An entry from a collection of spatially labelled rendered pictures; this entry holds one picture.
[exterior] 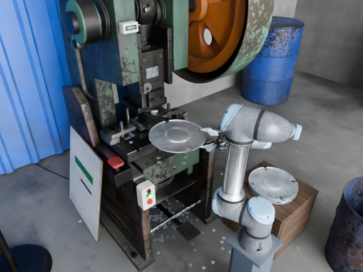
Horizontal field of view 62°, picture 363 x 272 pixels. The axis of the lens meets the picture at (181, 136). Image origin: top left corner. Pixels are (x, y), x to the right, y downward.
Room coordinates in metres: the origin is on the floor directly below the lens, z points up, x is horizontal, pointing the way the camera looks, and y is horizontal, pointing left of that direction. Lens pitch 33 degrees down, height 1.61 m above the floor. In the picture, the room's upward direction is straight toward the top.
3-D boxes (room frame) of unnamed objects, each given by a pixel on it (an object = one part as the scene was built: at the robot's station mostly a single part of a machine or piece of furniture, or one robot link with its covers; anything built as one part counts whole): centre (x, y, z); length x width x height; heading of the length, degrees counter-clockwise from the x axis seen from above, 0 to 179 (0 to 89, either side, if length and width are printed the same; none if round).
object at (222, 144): (1.28, -0.24, 0.76); 0.12 x 0.09 x 0.08; 92
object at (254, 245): (0.91, -0.34, 0.50); 0.15 x 0.15 x 0.10
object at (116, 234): (1.43, 0.49, 0.45); 0.92 x 0.12 x 0.90; 40
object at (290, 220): (1.38, -0.55, 0.18); 0.40 x 0.38 x 0.35; 40
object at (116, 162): (1.11, 0.30, 0.72); 0.07 x 0.06 x 0.08; 40
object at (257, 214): (0.91, -0.33, 0.62); 0.13 x 0.12 x 0.14; 61
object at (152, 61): (1.46, 0.17, 1.04); 0.17 x 0.15 x 0.30; 40
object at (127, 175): (1.12, 0.29, 0.62); 0.10 x 0.06 x 0.20; 130
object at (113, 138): (1.39, 0.33, 0.76); 0.17 x 0.06 x 0.10; 130
